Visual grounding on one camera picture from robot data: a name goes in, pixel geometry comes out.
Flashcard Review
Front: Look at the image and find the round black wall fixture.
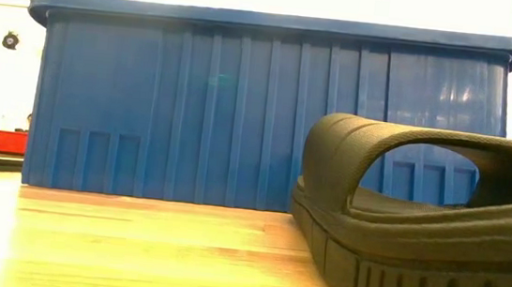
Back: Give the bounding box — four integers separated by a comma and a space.
0, 30, 21, 52

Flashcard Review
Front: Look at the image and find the red box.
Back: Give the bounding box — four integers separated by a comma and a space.
0, 129, 30, 159

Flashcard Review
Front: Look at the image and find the blue plastic bin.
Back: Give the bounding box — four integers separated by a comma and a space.
10, 0, 512, 235

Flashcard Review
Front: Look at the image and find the black rubber slide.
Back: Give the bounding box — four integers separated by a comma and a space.
282, 108, 512, 287

